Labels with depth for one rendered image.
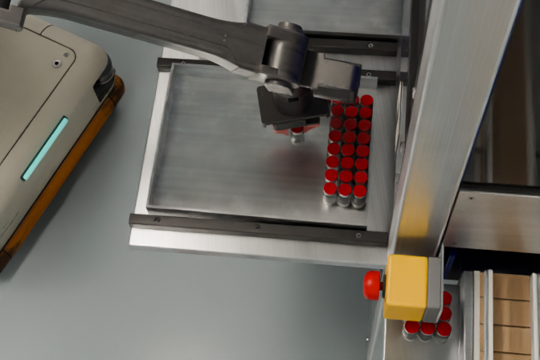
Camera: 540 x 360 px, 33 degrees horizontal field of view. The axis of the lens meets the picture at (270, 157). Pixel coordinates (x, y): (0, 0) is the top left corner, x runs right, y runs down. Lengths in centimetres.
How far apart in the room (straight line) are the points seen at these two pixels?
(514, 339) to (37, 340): 136
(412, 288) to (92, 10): 55
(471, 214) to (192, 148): 52
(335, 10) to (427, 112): 70
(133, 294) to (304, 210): 100
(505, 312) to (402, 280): 18
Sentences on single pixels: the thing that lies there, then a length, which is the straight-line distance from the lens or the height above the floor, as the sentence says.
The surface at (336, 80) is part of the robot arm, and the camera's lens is 125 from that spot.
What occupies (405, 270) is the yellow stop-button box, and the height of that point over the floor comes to 103.
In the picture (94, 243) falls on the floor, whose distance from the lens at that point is 242.
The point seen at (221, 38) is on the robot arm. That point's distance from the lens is 118.
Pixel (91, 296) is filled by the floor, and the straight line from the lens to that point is 238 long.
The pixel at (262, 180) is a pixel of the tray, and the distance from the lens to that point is 145.
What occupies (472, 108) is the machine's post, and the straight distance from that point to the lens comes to 92.
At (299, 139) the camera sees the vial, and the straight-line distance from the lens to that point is 146.
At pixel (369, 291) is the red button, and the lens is 125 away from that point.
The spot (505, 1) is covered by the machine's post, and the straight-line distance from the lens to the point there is 77.
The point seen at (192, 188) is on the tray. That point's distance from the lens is 146.
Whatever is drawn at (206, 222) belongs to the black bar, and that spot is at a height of 90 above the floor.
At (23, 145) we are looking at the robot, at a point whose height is 28.
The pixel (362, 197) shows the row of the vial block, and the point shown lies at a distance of 139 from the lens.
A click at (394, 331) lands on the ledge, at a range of 137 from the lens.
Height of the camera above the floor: 220
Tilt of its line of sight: 64 degrees down
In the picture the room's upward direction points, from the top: 7 degrees counter-clockwise
